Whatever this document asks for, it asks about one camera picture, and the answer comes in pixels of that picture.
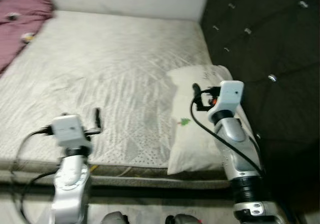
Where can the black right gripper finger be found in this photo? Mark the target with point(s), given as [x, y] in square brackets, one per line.
[196, 90]

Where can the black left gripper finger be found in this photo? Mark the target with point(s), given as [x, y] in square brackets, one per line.
[98, 118]

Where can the white pillow green tree print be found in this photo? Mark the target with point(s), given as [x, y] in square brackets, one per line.
[192, 144]

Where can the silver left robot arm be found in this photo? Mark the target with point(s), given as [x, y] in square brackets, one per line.
[70, 184]

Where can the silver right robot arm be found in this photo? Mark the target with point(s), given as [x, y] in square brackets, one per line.
[235, 144]

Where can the beige quilted mattress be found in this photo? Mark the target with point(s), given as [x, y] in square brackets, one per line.
[100, 69]

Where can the grey bed base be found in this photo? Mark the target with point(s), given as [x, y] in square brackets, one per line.
[150, 182]

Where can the black tufted headboard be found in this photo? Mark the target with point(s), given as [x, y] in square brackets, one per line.
[275, 44]

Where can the grey robot left leg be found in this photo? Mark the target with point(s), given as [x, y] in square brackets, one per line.
[114, 219]

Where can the mauve cartoon print blanket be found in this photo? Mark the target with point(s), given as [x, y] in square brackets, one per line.
[20, 19]

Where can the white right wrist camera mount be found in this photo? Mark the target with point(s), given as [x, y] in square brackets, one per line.
[229, 97]

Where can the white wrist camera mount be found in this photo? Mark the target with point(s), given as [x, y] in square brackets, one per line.
[229, 97]
[70, 130]

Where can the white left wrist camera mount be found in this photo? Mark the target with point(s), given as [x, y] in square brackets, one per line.
[70, 130]

